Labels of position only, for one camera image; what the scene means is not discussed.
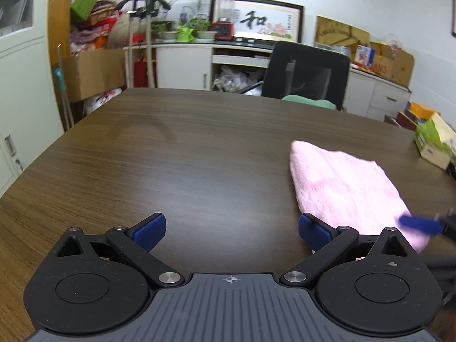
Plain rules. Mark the red base blender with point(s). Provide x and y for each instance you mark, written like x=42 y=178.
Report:
x=221 y=17

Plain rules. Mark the green tissue box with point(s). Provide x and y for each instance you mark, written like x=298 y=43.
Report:
x=435 y=140

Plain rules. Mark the potted green plant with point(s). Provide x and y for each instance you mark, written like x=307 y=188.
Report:
x=172 y=15

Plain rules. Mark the black mesh office chair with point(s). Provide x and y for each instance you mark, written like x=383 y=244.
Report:
x=309 y=72

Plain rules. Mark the green plush cushion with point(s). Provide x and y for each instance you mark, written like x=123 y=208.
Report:
x=315 y=103

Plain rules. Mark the large cardboard box on floor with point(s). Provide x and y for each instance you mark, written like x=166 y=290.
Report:
x=93 y=72

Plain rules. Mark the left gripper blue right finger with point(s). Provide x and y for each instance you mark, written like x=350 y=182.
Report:
x=329 y=245

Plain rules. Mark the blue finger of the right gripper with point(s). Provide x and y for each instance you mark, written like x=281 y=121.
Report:
x=426 y=226

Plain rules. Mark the orange flat box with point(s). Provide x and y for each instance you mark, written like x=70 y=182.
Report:
x=421 y=111

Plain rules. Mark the brown cardboard box on cabinet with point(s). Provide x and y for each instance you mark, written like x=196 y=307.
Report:
x=395 y=65

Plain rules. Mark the framed calligraphy picture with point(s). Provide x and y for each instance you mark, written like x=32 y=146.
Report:
x=267 y=21

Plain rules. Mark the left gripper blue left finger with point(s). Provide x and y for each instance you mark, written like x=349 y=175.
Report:
x=133 y=246

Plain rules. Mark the white low cabinet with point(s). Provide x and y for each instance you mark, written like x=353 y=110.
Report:
x=197 y=65

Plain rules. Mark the pink fluffy towel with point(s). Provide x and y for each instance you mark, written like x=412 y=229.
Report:
x=340 y=189

